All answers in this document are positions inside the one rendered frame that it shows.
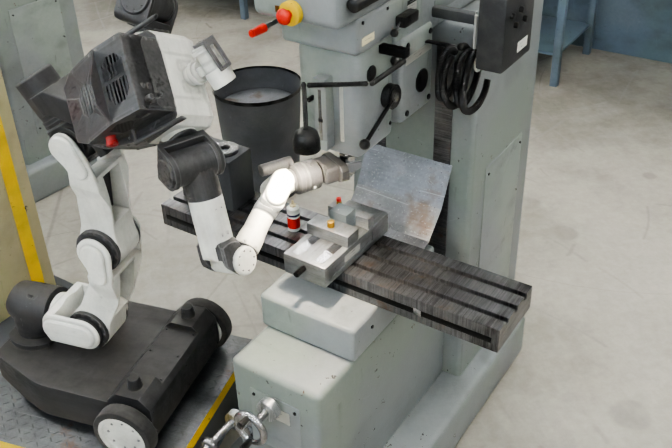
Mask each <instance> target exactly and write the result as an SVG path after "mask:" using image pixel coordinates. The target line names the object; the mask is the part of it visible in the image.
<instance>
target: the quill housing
mask: <svg viewBox="0 0 672 448"><path fill-rule="evenodd" d="M381 43H388V44H392V37H391V35H389V36H388V37H386V38H385V39H383V40H381V41H380V42H378V43H377V44H375V45H374V46H372V47H370V48H369V49H367V50H366V51H364V52H363V53H361V54H359V55H357V56H354V55H349V54H345V53H340V52H336V51H331V50H327V49H323V48H318V47H314V46H309V45H305V44H300V43H299V57H300V75H301V83H302V82H305V83H306V85H307V83H309V82H310V83H311V82H312V78H313V77H315V76H316V75H318V74H320V73H323V74H327V75H331V76H332V81H333V82H346V81H347V82H349V81H350V82H352V81H354V82H356V81H358V82H359V81H361V82H362V81H367V82H368V86H366V87H365V86H364V87H363V86H361V87H359V86H357V87H355V86H354V87H333V110H334V140H335V145H334V146H333V147H332V148H331V149H330V150H333V151H337V152H340V153H343V154H347V155H350V156H354V157H359V156H362V155H363V154H364V153H366V152H367V151H368V150H369V149H371V148H372V147H373V146H375V145H376V144H377V143H378V142H380V141H381V140H382V139H383V138H385V137H386V136H387V135H388V134H389V133H390V131H391V123H392V122H391V117H392V110H391V109H389V110H388V112H387V114H386V115H385V117H384V118H383V120H382V122H381V123H380V125H379V126H378V128H377V130H376V131H375V133H374V135H373V136H372V138H371V139H370V147H369V149H367V150H362V149H361V148H360V146H359V142H360V141H361V140H362V139H366V137H367V136H368V134H369V133H370V131H371V129H372V128H373V126H374V124H375V123H376V121H377V120H378V118H379V116H380V115H381V113H382V112H383V110H384V107H383V106H382V104H381V93H382V90H383V88H384V87H385V85H387V84H388V83H392V73H391V74H390V75H388V76H387V77H386V78H384V79H383V80H381V81H380V82H378V83H377V84H376V85H374V86H370V84H369V83H370V81H372V80H373V79H375V78H376V77H377V76H379V75H380V74H382V73H383V72H385V71H386V70H388V69H389V68H390V67H392V64H391V62H390V59H391V57H392V56H389V55H385V54H380V53H379V45H380V44H381ZM306 89H307V90H306V91H307V95H306V96H307V98H308V97H309V96H311V95H314V88H308V87H307V86H306ZM307 106H308V107H307V109H308V110H307V111H308V126H310V127H313V128H315V109H314V100H313V101H311V102H308V101H307Z"/></svg>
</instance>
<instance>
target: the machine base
mask: <svg viewBox="0 0 672 448"><path fill-rule="evenodd" d="M524 324H525V317H524V316H523V318H522V319H521V321H520V322H519V323H518V325H517V326H516V328H515V329H514V330H513V332H512V333H511V335H510V336H509V337H508V339H507V340H506V342H505V343H504V344H503V346H502V347H501V349H500V350H499V351H498V353H496V352H493V351H491V350H488V349H486V348H483V347H482V348H481V349H480V350H479V352H478V353H477V354H476V356H475V357H474V358H473V360H472V361H471V362H470V364H469V365H468V366H467V368H466V369H465V370H464V372H463V373H462V374H461V375H460V376H455V375H452V374H450V373H447V372H445V371H442V372H441V373H440V374H439V376H438V377H437V378H436V380H435V381H434V382H433V384H432V385H431V386H430V387H429V389H428V390H427V391H426V393H425V394H424V395H423V396H422V398H421V399H420V400H419V402H418V403H417V404H416V406H415V407H414V408H413V409H412V411H411V412H410V413H409V415H408V416H407V417H406V418H405V420H404V421H403V422H402V424H401V425H400V426H399V428H398V429H397V430H396V431H395V433H394V434H393V435H392V437H391V438H390V439H389V441H388V442H387V443H386V444H385V446H384V447H383V448H454V447H455V446H456V444H457V443H458V441H459V440H460V438H461V437H462V435H463V434H464V433H465V431H466V430H467V428H468V427H469V425H470V424H471V422H472V421H473V419H474V418H475V416H476V415H477V413H478V412H479V411H480V409H481V408H482V406H483V405H484V403H485V402H486V400H487V399H488V397H489V396H490V394H491V393H492V392H493V390H494V389H495V387H496V386H497V384H498V383H499V381H500V380H501V378H502V377H503V375H504V374H505V373H506V371H507V370H508V368H509V367H510V365H511V364H512V362H513V361H514V359H515V358H516V356H517V355H518V353H519V352H520V351H521V348H522V341H523V333H524ZM242 443H243V439H242V437H241V436H239V437H238V438H237V440H236V441H235V442H234V443H233V444H232V445H231V446H230V448H240V445H241V444H242Z"/></svg>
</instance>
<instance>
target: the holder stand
mask: <svg viewBox="0 0 672 448"><path fill-rule="evenodd" d="M211 137H212V136H211ZM212 138H213V137H212ZM213 139H214V140H215V141H216V142H217V143H218V144H219V145H220V147H221V149H222V151H223V153H224V156H225V162H226V166H225V170H224V172H223V173H222V174H220V175H218V178H219V182H220V186H221V190H222V194H223V198H224V202H225V206H226V209H227V210H230V211H233V212H234V211H235V210H237V209H238V208H239V207H240V206H242V205H243V204H244V203H246V202H247V201H248V200H249V199H251V198H252V197H253V196H254V195H255V193H254V183H253V172H252V162H251V151H250V148H248V147H245V146H241V145H238V144H236V143H234V142H230V141H224V140H220V139H217V138H213Z"/></svg>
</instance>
